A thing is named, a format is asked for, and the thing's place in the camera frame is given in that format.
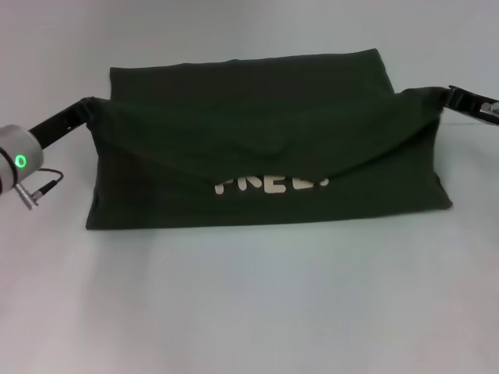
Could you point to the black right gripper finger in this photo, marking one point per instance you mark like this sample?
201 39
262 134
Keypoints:
445 97

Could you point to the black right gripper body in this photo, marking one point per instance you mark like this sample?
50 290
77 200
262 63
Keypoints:
473 103

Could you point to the small silver connector plug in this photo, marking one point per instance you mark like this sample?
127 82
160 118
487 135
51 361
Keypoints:
492 108

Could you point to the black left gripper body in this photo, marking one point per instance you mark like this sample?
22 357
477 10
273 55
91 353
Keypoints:
54 122

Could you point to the dark green shirt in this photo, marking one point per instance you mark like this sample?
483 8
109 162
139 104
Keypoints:
269 156

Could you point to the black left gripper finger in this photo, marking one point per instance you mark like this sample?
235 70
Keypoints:
86 107

